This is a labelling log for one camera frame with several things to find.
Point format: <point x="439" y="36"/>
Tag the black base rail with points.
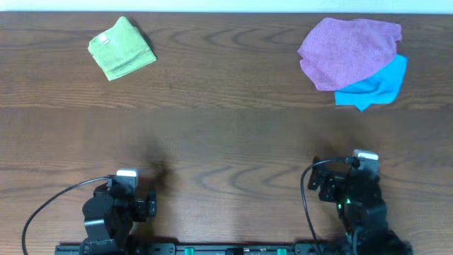
<point x="197" y="249"/>

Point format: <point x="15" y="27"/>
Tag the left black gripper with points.
<point x="142" y="205"/>

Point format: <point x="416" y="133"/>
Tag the green microfiber cloth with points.
<point x="117" y="45"/>

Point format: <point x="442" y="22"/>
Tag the purple cloth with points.
<point x="338" y="53"/>

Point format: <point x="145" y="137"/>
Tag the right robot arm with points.
<point x="367" y="230"/>

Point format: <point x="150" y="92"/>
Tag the folded green cloth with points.
<point x="130" y="66"/>

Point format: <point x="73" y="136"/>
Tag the blue cloth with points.
<point x="381" y="88"/>

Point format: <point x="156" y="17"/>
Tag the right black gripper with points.
<point x="332" y="181"/>

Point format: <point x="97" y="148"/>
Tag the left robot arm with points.
<point x="110" y="214"/>

